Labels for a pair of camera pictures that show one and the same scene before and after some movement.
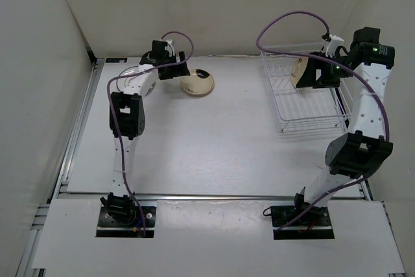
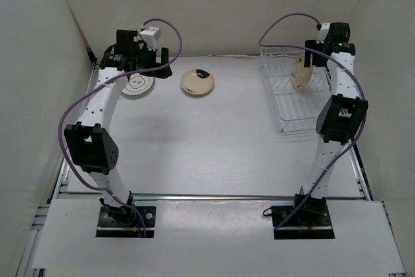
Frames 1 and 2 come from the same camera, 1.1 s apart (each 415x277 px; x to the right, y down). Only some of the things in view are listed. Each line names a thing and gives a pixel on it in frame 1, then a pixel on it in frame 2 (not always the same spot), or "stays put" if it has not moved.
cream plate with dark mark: x=199 y=82 stays put
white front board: x=216 y=235 stays put
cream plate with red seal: x=299 y=65 stays put
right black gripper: x=308 y=79 to x=312 y=45
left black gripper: x=179 y=71 to x=152 y=54
